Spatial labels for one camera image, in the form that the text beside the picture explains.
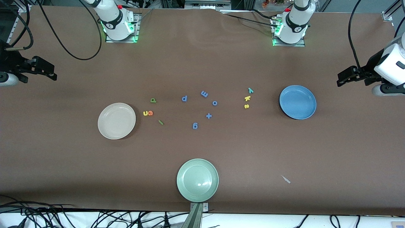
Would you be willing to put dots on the yellow letter k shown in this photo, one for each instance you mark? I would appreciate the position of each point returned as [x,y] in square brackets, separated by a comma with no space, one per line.
[247,98]

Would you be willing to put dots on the blue letter m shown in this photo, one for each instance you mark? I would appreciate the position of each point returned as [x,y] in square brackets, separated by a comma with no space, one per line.
[204,94]

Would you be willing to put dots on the green round plate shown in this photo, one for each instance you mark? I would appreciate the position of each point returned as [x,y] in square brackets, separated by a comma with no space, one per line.
[197,180]

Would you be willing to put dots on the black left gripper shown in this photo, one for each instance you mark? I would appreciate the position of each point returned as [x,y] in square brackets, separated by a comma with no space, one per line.
[372,65]

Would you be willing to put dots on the grey background equipment box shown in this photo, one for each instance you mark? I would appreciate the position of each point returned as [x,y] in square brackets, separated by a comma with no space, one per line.
[207,3]

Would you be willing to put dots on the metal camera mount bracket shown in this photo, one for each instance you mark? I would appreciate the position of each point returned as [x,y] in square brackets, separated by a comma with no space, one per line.
[196,215]

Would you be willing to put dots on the white paper scrap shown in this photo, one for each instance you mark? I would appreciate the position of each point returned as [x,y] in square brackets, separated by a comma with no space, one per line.
[285,179]

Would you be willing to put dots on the teal letter y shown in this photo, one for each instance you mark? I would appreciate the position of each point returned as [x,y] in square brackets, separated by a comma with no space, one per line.
[251,91]

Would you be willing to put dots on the aluminium table edge rail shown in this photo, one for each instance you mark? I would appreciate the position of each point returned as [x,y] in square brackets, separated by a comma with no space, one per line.
[11,31]

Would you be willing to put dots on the beige round plate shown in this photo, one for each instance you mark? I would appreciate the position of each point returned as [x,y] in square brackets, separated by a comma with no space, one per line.
[116,121]

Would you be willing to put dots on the blue letter g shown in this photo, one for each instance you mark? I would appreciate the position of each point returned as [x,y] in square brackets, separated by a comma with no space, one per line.
[195,126]

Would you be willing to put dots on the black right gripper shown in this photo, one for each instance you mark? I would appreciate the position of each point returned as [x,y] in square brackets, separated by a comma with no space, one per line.
[12,62]

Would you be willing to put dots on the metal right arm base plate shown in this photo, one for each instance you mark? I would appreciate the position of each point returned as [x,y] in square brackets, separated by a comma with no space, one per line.
[137,28]

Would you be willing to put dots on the aluminium corner bracket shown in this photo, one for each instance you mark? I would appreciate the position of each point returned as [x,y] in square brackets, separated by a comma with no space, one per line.
[387,16]
[25,8]

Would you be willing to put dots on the brown table cover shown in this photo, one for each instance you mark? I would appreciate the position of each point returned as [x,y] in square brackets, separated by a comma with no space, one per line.
[202,63]

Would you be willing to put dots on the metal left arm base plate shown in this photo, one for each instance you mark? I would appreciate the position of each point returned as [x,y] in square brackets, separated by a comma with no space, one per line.
[284,45]

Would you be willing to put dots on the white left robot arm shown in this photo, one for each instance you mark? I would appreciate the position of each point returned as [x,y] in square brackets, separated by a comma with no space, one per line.
[295,25]

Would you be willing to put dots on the blue round plate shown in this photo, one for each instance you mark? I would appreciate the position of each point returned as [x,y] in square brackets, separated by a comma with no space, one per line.
[297,102]

